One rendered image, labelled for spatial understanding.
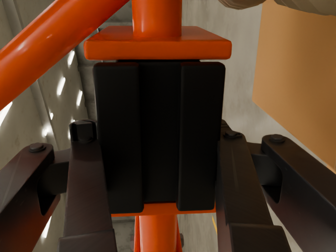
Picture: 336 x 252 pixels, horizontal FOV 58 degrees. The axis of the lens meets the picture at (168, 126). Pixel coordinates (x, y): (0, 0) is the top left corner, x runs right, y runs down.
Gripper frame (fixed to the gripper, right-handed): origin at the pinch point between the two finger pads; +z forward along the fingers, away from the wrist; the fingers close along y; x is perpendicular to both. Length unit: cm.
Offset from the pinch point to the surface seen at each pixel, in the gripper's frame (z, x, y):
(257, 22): 315, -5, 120
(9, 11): 921, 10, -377
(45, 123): 1062, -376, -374
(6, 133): 788, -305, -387
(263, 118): 271, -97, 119
